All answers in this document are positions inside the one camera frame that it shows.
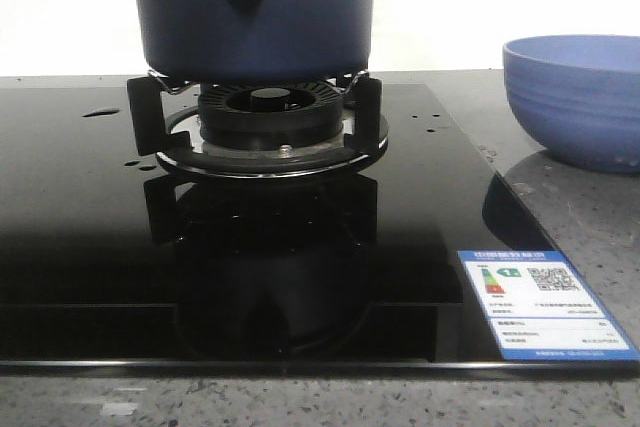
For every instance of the black round gas burner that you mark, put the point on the black round gas burner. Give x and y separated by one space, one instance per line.
263 118

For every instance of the black glass gas stove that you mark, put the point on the black glass gas stove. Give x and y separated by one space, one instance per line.
111 266

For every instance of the dark blue cooking pot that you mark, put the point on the dark blue cooking pot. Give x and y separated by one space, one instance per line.
255 41

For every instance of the light blue ceramic bowl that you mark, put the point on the light blue ceramic bowl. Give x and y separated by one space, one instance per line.
578 96

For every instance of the black pot support grate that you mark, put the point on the black pot support grate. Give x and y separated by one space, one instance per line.
177 142

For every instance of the blue energy label sticker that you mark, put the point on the blue energy label sticker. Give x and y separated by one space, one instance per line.
540 310

